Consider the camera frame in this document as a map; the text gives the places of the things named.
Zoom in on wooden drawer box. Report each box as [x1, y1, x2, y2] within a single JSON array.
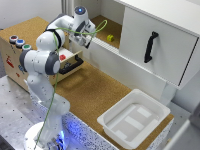
[[0, 16, 73, 93]]

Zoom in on black door handle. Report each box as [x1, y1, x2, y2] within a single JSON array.
[[143, 30, 160, 64]]

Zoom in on white plastic box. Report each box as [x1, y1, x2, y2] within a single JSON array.
[[96, 88, 172, 150]]

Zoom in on yellow block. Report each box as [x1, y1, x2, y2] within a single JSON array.
[[106, 34, 115, 43]]

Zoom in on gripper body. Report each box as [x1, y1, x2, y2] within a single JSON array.
[[69, 31, 96, 50]]

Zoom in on green cable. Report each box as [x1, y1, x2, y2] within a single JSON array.
[[33, 19, 109, 150]]

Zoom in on green button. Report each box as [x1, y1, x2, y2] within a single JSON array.
[[21, 43, 33, 53]]

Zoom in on red button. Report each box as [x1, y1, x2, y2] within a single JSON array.
[[8, 34, 19, 45]]

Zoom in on wooden drawer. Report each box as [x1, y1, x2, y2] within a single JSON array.
[[49, 46, 85, 81]]

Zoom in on black drawer handle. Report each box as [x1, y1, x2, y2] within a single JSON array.
[[58, 54, 85, 75]]

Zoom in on blue button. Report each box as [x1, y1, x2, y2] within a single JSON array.
[[15, 38, 26, 49]]

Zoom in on white sliding door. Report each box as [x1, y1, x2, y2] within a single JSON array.
[[118, 5, 200, 87]]

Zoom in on white cabinet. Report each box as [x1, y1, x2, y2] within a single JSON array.
[[61, 0, 200, 108]]

